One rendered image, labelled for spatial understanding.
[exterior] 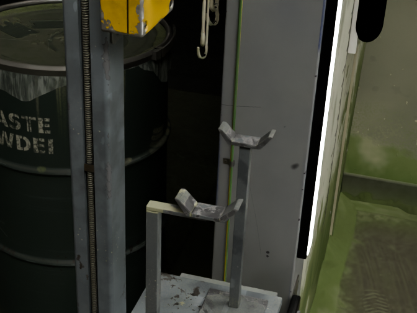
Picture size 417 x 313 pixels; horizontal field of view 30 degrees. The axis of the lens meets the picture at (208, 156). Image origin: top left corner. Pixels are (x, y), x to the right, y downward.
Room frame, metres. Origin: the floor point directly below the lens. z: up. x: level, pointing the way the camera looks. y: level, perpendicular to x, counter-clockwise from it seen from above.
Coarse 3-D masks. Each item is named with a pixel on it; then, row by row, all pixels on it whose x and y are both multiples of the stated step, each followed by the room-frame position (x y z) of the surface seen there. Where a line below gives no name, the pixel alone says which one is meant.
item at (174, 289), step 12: (168, 276) 1.07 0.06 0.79; (180, 276) 1.07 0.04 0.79; (168, 288) 1.04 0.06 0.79; (180, 288) 1.04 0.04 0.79; (192, 288) 1.04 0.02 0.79; (204, 288) 1.04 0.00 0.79; (216, 288) 1.04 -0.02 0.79; (228, 288) 1.05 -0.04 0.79; (144, 300) 1.00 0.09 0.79; (168, 300) 1.01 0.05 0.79; (180, 300) 1.01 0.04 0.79; (192, 300) 1.01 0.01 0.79; (276, 300) 1.02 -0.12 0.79; (132, 312) 0.97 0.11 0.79; (144, 312) 0.97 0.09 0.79; (168, 312) 0.98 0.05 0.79; (180, 312) 0.98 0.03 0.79; (192, 312) 0.98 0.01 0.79; (276, 312) 0.99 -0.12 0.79
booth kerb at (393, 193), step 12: (348, 180) 2.57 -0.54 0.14; (360, 180) 2.56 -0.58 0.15; (372, 180) 2.55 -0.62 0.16; (384, 180) 2.54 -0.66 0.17; (348, 192) 2.57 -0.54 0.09; (360, 192) 2.56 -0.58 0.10; (372, 192) 2.55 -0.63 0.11; (384, 192) 2.54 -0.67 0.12; (396, 192) 2.53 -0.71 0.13; (408, 192) 2.52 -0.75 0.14; (384, 204) 2.53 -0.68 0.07; (396, 204) 2.52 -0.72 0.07; (408, 204) 2.51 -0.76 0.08
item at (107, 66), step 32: (64, 0) 0.92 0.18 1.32; (96, 0) 0.91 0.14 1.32; (64, 32) 0.92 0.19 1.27; (96, 32) 0.91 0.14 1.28; (96, 64) 0.91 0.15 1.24; (96, 96) 0.91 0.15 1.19; (96, 128) 0.91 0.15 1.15; (96, 160) 0.91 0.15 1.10; (96, 192) 0.91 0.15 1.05; (96, 224) 0.91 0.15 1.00; (96, 256) 0.92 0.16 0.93; (96, 288) 0.91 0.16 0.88
